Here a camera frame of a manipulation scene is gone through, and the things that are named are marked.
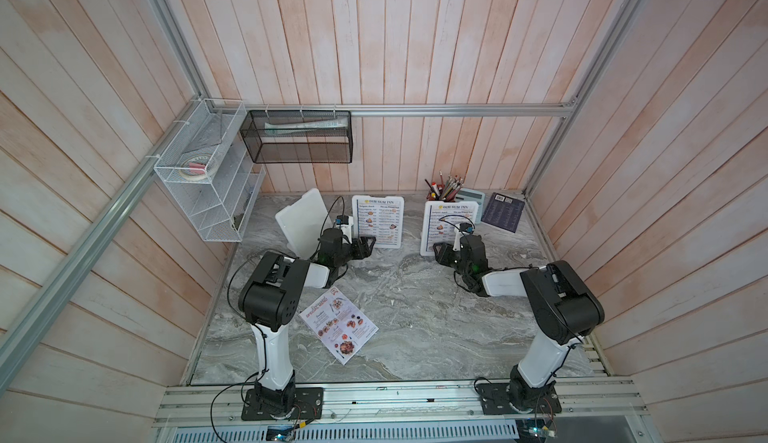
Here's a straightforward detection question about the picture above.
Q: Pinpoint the red white menu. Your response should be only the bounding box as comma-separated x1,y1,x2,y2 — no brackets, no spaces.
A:
300,287,378,365

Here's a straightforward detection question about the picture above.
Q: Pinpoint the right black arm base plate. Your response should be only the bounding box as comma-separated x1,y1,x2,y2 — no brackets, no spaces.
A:
474,380,562,415

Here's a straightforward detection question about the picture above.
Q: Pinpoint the dark purple card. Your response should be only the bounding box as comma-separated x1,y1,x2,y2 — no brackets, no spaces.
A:
481,192,525,233

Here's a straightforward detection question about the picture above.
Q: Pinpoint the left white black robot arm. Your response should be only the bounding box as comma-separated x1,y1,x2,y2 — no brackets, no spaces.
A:
236,227,378,428

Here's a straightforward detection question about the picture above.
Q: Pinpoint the white wire wall shelf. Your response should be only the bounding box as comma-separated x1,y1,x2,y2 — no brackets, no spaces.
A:
154,99,264,243

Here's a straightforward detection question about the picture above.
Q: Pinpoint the dim sum menu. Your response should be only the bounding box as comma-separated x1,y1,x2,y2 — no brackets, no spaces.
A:
425,204,477,252
356,198,403,245

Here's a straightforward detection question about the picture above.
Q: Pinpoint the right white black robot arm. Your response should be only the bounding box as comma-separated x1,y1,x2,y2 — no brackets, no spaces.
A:
433,233,605,416

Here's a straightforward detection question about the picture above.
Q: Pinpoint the black mesh wall basket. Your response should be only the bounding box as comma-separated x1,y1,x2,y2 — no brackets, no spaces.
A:
240,110,354,164

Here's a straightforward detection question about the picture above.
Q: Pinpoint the aluminium front rail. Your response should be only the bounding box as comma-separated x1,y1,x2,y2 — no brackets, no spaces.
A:
153,377,650,427

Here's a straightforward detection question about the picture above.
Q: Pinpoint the grey desk calculator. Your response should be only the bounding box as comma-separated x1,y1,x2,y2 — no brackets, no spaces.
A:
455,188,486,215

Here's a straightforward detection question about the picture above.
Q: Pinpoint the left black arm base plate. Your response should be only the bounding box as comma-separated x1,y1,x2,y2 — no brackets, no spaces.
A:
241,385,324,421

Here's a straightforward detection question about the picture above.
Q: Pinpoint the paper inside black basket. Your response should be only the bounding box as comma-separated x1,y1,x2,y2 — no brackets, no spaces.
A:
263,118,349,137

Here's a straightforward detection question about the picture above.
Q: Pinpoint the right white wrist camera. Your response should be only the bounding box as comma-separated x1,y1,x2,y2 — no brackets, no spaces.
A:
453,221,475,251

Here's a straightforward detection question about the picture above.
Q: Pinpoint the tape roll on shelf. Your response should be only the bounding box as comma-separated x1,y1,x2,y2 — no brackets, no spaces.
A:
179,154,216,182

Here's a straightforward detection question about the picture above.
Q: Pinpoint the red pen cup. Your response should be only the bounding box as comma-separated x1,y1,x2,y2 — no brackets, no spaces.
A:
424,172,464,203

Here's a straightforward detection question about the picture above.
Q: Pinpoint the white narrow rack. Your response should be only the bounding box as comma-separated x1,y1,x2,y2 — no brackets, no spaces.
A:
419,200,480,257
351,195,406,250
275,188,328,259

